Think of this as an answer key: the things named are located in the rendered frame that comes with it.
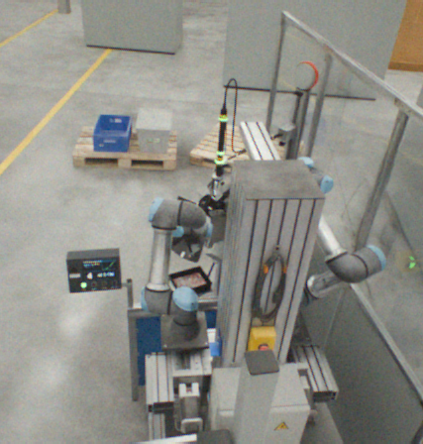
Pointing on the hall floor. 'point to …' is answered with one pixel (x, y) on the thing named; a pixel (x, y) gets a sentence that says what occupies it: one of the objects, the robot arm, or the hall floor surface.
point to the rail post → (133, 357)
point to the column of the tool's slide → (298, 123)
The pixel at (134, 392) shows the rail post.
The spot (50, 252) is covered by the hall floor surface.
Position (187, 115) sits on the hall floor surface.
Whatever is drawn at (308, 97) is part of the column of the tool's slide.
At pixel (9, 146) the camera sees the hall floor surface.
